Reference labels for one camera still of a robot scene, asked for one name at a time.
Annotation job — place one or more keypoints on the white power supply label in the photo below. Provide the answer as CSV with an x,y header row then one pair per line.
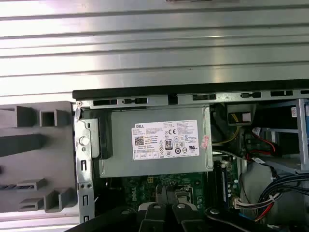
x,y
166,140

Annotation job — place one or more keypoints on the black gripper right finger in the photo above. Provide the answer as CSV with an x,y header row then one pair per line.
x,y
181,217

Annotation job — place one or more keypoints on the CPU socket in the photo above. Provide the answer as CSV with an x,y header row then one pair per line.
x,y
190,193

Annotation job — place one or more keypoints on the blue-green RAM stick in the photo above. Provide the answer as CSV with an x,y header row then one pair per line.
x,y
226,183

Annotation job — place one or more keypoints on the grey metal drive cage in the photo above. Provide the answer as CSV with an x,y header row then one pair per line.
x,y
300,135

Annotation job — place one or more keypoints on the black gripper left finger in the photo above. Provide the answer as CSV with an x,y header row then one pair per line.
x,y
152,217

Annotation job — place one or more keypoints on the black PC case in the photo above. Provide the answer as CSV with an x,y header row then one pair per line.
x,y
120,93

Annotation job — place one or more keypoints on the green motherboard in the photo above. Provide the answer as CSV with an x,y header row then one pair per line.
x,y
140,186

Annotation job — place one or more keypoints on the grey parts rack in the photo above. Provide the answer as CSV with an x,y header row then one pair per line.
x,y
60,145

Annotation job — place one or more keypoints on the grey power supply unit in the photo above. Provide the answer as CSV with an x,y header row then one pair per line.
x,y
120,164

